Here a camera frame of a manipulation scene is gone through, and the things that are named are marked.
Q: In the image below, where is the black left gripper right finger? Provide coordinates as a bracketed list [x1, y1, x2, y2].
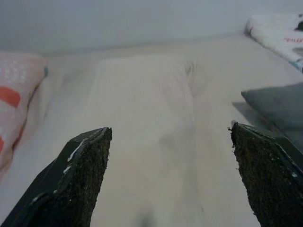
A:
[227, 121, 303, 227]

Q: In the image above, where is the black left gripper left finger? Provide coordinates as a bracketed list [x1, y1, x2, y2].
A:
[0, 127, 113, 227]

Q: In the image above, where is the pink pillow with orange spots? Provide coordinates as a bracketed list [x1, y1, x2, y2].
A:
[0, 52, 49, 180]

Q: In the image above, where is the grey-teal cushion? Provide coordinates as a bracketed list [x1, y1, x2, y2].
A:
[241, 82, 303, 130]

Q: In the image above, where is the white bed mattress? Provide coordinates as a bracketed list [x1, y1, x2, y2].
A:
[0, 33, 303, 227]

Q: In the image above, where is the white printed blanket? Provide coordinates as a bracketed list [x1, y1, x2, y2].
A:
[244, 13, 303, 74]

